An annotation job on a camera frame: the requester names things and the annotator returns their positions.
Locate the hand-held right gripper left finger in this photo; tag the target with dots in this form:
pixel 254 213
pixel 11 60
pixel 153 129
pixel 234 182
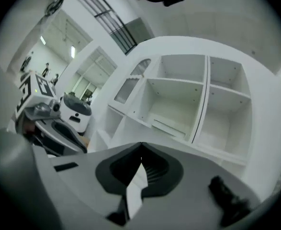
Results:
pixel 82 188

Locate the ceiling strip light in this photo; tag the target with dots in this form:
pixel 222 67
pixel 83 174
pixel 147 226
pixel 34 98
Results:
pixel 72 51
pixel 42 40

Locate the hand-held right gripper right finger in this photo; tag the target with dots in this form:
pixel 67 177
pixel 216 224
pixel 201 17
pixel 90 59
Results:
pixel 197 176

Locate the grey wall panel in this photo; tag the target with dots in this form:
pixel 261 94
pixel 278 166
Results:
pixel 140 31

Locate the white round robot dark top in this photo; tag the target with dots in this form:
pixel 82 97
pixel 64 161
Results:
pixel 76 115

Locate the black window grille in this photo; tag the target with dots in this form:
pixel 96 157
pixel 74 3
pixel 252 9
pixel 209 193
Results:
pixel 111 20

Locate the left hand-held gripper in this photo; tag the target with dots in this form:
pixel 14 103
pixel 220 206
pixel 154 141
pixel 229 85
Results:
pixel 31 97

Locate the ribbed glass cabinet door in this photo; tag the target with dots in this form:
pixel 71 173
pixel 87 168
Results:
pixel 127 90

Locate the white shelf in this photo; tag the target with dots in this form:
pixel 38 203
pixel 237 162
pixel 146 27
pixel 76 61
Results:
pixel 173 104

